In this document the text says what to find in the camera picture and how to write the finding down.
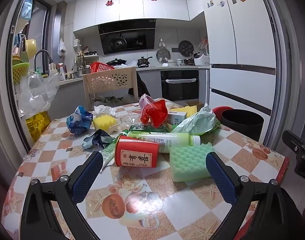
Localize white refrigerator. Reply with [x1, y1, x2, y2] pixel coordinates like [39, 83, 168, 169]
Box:
[202, 0, 278, 143]

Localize green plastic basket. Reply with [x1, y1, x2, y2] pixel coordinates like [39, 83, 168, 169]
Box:
[12, 62, 30, 85]

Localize black built-in oven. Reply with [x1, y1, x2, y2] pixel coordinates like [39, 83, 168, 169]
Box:
[161, 69, 199, 102]

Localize white and blue box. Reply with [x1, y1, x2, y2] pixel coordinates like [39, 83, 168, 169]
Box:
[165, 111, 187, 126]

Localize black trash bin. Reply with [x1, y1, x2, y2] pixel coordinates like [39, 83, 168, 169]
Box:
[221, 109, 264, 142]

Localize red plastic basin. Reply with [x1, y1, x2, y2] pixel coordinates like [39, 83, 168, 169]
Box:
[212, 106, 233, 117]

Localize white hanging plastic bag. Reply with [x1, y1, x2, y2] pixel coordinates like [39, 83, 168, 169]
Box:
[57, 38, 66, 57]

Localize cardboard box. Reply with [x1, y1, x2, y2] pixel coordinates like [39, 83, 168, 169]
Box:
[184, 100, 204, 108]

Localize green squeeze tube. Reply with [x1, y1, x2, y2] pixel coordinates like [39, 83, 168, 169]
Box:
[100, 130, 129, 168]

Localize red cylindrical can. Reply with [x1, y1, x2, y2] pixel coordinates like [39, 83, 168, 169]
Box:
[114, 135, 160, 168]

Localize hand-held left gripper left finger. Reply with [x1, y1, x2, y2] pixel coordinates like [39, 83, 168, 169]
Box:
[19, 151, 104, 240]

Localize light green plastic bag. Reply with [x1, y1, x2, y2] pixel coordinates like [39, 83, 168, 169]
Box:
[171, 103, 221, 136]

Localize pink plastic bag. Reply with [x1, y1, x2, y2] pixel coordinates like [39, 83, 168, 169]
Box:
[139, 94, 156, 110]

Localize green leafy vegetables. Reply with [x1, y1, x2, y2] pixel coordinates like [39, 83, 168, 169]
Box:
[92, 95, 133, 104]

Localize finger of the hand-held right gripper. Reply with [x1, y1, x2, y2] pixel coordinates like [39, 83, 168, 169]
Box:
[283, 130, 305, 160]
[294, 155, 305, 178]

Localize red plastic bag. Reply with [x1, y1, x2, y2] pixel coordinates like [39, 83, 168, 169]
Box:
[140, 99, 168, 128]

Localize blue plastic bag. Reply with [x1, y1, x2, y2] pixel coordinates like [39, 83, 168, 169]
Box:
[66, 106, 93, 135]

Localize white spray bottle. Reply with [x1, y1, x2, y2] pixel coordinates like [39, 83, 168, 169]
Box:
[58, 62, 66, 82]

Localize black cooking pot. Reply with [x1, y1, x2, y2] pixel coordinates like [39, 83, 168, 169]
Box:
[137, 56, 153, 68]

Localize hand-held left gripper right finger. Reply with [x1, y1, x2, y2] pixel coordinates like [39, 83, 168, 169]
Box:
[206, 151, 303, 240]

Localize black wok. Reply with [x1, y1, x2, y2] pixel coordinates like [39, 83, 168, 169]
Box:
[106, 58, 127, 66]

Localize white upper cabinets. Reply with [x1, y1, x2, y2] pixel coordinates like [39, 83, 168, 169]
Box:
[73, 0, 205, 32]

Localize crumpled blue silver wrapper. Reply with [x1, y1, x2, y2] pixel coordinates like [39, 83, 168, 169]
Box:
[82, 129, 113, 150]

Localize beige plastic chair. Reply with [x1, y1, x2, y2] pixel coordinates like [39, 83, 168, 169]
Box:
[82, 67, 139, 110]

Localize yellow plastic bag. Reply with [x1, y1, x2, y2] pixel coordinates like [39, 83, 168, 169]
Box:
[26, 111, 51, 142]

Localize black range hood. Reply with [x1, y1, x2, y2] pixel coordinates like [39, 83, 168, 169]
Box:
[98, 19, 156, 55]

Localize checkered printed tablecloth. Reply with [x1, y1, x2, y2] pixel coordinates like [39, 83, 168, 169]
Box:
[1, 97, 290, 240]

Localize large clear plastic bag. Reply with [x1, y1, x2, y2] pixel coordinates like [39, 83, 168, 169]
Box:
[19, 70, 60, 118]

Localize grey round trivet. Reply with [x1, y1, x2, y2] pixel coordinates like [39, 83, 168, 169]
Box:
[156, 49, 171, 62]

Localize dark round trivet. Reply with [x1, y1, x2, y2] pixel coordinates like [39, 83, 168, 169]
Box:
[178, 40, 194, 55]

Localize green carton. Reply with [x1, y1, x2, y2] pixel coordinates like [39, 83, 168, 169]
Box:
[129, 124, 177, 133]

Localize yellow foam fruit net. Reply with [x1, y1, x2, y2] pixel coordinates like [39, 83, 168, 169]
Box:
[179, 105, 198, 118]

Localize white rice cooker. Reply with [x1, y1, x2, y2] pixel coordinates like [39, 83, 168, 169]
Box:
[193, 52, 210, 66]

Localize metal kitchen faucet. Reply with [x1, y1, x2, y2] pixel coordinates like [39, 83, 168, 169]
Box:
[34, 49, 53, 74]

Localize yellow foam sponge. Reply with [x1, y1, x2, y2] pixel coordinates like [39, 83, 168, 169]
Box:
[92, 114, 117, 130]

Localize green label plastic bottle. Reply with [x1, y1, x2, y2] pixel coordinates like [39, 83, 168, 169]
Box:
[127, 132, 201, 153]

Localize black cloth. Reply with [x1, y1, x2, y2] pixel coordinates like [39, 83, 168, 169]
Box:
[128, 74, 153, 98]

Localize green foam sponge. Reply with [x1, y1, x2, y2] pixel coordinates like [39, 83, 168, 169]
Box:
[170, 142, 215, 182]

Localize red plastic basket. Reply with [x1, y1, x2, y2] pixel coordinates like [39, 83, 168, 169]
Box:
[90, 62, 115, 73]

